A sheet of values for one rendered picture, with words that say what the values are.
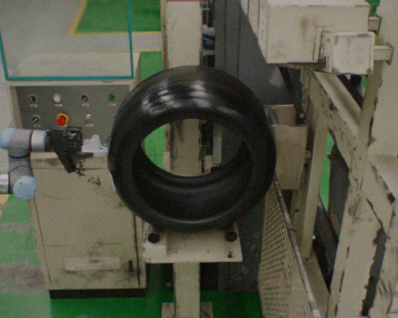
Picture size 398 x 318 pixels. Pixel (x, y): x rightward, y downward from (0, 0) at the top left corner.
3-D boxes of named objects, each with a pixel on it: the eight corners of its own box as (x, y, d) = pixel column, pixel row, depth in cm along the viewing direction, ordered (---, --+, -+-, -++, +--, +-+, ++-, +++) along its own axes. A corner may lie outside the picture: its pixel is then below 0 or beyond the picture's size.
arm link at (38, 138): (32, 156, 174) (38, 144, 181) (45, 156, 175) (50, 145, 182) (30, 136, 171) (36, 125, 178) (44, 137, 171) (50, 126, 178)
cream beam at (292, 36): (238, 7, 180) (240, -37, 173) (309, 7, 181) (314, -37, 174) (263, 65, 127) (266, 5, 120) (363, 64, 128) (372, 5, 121)
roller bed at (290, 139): (259, 166, 229) (263, 105, 214) (291, 165, 229) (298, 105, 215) (265, 191, 212) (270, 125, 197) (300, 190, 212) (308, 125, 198)
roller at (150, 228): (154, 192, 216) (150, 183, 214) (164, 189, 215) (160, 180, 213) (150, 245, 186) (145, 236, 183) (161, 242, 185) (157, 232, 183)
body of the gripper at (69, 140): (80, 136, 171) (44, 134, 170) (80, 159, 175) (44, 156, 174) (83, 126, 178) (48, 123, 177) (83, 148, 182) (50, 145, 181)
